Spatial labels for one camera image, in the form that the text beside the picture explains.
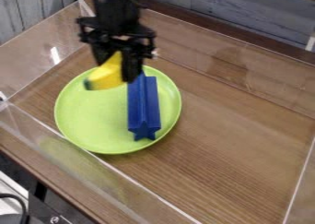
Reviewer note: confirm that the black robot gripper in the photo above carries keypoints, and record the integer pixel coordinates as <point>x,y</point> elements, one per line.
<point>107,41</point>

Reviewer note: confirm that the yellow toy banana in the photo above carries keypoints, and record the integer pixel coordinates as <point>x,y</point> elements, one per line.
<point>106,76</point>

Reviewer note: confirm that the blue star-shaped block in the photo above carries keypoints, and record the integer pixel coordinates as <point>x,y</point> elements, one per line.
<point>145,121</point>

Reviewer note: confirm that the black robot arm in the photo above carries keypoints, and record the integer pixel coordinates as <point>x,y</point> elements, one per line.
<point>115,14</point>

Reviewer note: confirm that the green round plate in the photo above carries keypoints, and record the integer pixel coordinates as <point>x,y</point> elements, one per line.
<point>91,117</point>

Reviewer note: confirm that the black device with knob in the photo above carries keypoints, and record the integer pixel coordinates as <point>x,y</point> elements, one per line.
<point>55,211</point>

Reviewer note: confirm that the clear acrylic tray wall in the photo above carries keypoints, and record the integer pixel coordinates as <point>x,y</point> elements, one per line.
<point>237,162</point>

